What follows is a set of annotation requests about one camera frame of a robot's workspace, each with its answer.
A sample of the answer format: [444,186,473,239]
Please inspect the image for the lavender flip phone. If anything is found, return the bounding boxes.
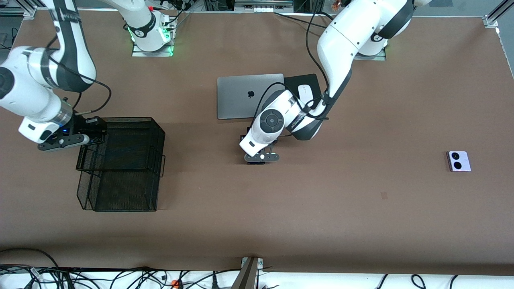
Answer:
[447,151,471,172]

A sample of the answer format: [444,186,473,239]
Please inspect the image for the grey closed laptop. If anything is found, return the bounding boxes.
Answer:
[217,73,286,120]

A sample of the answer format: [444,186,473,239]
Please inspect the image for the white computer mouse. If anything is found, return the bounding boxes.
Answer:
[298,84,314,106]

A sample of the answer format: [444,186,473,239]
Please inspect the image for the black mouse pad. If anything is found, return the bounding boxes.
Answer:
[284,73,322,105]

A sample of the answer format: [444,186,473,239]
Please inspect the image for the white power strip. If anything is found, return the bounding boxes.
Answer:
[235,0,294,12]

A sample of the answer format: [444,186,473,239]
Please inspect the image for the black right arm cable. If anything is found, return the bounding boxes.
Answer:
[46,34,112,117]

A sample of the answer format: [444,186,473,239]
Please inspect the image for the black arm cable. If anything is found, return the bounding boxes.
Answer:
[253,8,342,139]
[46,34,112,117]

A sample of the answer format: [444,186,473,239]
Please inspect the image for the black wire mesh tray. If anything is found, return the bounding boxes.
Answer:
[76,117,166,212]

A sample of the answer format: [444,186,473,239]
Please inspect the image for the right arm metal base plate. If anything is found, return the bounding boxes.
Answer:
[132,40,174,57]

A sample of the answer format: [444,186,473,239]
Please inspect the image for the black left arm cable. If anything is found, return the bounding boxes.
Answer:
[253,8,342,139]

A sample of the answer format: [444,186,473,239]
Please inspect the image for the aluminium frame profile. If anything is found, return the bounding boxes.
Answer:
[0,5,37,18]
[483,0,514,28]

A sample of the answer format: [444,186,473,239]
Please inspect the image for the aluminium camera mount post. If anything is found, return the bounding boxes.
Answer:
[231,257,264,289]

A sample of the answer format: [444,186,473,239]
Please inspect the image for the thick grey floor cable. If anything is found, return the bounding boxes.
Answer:
[0,248,61,273]

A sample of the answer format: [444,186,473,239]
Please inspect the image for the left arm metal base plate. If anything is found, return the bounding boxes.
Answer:
[353,50,387,61]

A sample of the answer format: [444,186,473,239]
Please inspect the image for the black base cable bundle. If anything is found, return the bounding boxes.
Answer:
[159,0,193,28]

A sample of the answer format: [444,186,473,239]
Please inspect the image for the tangled black floor cables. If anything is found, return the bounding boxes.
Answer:
[0,265,241,289]

